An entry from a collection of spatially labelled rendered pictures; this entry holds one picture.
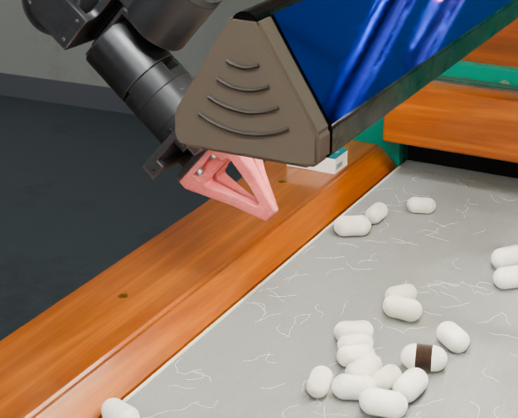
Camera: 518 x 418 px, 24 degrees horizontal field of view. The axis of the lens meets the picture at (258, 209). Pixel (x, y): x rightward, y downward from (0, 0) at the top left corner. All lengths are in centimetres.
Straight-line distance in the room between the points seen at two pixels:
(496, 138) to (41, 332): 56
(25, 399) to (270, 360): 21
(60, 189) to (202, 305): 236
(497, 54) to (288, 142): 82
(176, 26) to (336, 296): 31
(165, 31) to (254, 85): 41
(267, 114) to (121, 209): 269
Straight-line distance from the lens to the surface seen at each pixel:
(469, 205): 134
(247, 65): 57
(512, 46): 137
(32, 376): 96
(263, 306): 110
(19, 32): 420
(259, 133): 58
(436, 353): 100
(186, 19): 98
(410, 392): 95
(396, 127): 136
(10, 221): 323
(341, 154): 135
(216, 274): 111
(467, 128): 133
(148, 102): 100
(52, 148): 374
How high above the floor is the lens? 124
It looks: 23 degrees down
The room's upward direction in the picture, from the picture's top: straight up
